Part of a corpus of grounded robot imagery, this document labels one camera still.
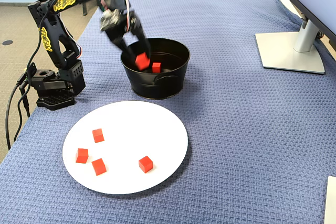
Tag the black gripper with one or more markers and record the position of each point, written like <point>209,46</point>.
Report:
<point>117,33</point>

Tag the small red cube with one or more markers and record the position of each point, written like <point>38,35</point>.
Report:
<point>98,135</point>
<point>82,155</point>
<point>141,61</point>
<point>145,164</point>
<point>99,166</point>
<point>156,67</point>

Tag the round white plate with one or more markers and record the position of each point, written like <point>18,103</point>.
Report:
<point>126,142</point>

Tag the black metal bucket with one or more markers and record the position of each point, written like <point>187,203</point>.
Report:
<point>157,87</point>

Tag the black round floor disc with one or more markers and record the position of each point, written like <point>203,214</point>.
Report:
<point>8,42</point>

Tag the blue woven table cloth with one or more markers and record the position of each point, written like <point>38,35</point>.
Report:
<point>236,129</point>

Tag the silver monitor stand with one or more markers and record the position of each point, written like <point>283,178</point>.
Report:
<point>283,51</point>

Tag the white paper sheet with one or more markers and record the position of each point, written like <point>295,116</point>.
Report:
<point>331,200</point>

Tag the small wrist camera board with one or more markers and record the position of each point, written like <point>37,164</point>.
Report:
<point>109,20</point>

